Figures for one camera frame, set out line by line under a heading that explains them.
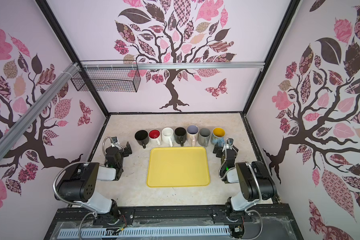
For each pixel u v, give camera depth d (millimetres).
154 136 1025
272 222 725
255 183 432
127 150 870
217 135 944
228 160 695
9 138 530
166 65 932
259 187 428
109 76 949
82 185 455
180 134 970
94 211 562
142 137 931
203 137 939
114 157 709
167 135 1027
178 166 969
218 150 832
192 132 954
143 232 697
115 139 794
